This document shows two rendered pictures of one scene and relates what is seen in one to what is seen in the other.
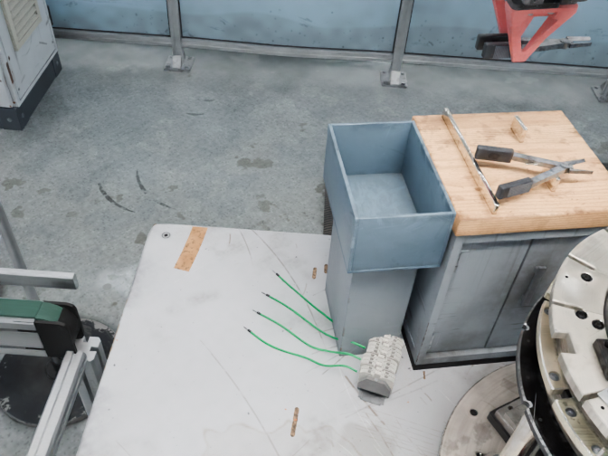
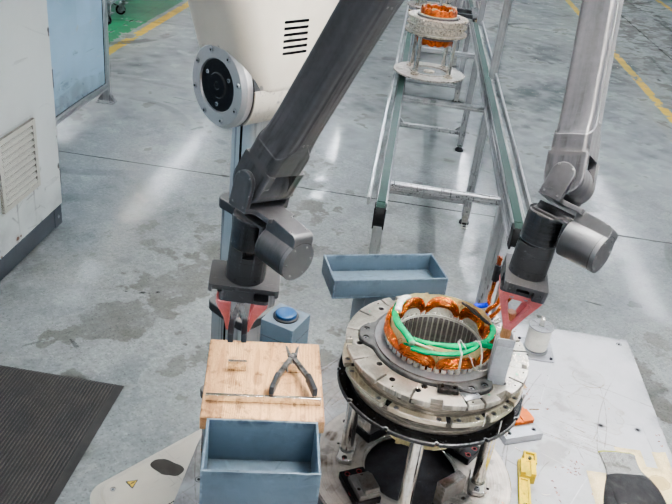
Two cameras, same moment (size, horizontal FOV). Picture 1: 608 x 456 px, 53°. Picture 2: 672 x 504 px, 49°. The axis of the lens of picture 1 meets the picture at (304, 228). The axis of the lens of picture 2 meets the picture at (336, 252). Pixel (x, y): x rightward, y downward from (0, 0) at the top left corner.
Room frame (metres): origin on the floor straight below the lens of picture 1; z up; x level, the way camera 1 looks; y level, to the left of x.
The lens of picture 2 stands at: (0.42, 0.71, 1.84)
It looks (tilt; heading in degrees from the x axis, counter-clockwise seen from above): 29 degrees down; 274
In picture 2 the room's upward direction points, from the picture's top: 7 degrees clockwise
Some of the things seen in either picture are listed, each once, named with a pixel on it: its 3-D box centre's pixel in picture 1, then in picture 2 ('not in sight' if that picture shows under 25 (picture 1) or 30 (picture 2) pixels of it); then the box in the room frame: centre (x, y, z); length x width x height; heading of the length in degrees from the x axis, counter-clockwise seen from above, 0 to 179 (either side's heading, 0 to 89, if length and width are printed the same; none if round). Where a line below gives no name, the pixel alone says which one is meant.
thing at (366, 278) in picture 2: not in sight; (376, 321); (0.41, -0.67, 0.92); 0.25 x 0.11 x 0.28; 19
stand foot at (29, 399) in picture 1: (61, 368); not in sight; (0.90, 0.63, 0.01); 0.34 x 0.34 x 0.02
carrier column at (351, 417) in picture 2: not in sight; (352, 411); (0.43, -0.38, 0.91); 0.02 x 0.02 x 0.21
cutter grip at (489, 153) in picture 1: (494, 154); (274, 383); (0.55, -0.20, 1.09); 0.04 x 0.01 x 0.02; 86
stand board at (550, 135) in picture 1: (513, 166); (263, 383); (0.58, -0.24, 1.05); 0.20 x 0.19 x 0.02; 101
